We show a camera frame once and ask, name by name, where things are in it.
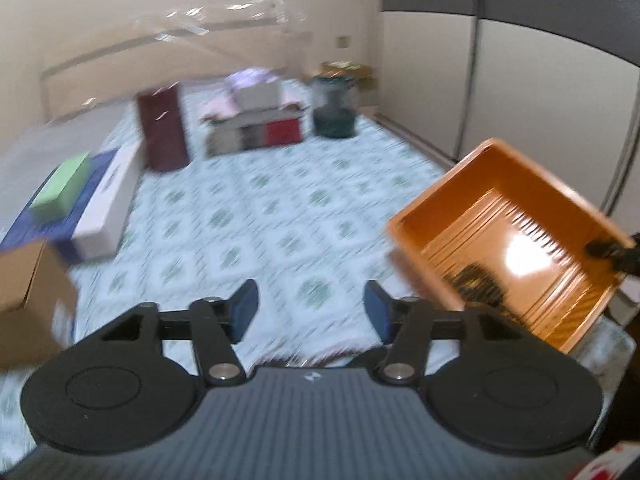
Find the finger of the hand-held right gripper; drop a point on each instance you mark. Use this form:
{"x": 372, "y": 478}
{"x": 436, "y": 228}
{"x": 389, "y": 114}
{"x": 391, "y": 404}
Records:
{"x": 607, "y": 249}

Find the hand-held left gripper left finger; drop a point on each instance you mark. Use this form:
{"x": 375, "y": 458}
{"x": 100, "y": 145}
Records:
{"x": 245, "y": 310}

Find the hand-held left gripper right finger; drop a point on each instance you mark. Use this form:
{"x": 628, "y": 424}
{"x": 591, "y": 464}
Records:
{"x": 377, "y": 310}

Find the orange plastic tray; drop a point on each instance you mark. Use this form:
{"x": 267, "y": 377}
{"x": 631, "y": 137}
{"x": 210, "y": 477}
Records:
{"x": 500, "y": 220}

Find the long white box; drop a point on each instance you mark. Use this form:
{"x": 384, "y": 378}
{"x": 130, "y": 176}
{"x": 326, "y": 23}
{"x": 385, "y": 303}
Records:
{"x": 107, "y": 205}

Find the thick red grey book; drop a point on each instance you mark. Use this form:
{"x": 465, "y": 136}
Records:
{"x": 260, "y": 135}

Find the white grey sliding wardrobe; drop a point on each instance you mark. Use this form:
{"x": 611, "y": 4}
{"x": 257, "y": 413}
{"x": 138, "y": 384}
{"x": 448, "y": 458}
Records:
{"x": 525, "y": 85}

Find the dark red cylindrical box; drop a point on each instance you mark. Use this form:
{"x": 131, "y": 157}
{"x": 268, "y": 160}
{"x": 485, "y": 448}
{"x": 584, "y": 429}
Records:
{"x": 162, "y": 130}

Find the pink cover book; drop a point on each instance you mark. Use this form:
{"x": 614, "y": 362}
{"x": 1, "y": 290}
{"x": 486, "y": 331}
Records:
{"x": 217, "y": 107}

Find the green glass humidifier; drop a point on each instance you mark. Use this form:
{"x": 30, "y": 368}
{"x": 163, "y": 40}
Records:
{"x": 334, "y": 110}

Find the dark blue flat box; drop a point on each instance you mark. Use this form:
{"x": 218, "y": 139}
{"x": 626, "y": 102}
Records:
{"x": 55, "y": 232}

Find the brown cardboard box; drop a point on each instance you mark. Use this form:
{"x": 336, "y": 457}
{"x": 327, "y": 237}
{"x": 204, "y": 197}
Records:
{"x": 30, "y": 310}

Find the white tissue box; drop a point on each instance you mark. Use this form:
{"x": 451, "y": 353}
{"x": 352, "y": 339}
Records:
{"x": 255, "y": 90}

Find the light green box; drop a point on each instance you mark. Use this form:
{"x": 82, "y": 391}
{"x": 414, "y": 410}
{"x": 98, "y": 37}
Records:
{"x": 60, "y": 190}

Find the beige bed headboard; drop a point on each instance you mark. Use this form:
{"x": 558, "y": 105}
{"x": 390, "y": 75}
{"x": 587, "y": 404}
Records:
{"x": 150, "y": 60}

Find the wall socket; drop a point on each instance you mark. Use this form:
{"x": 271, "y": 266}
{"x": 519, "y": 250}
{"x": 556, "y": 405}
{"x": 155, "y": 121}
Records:
{"x": 343, "y": 42}

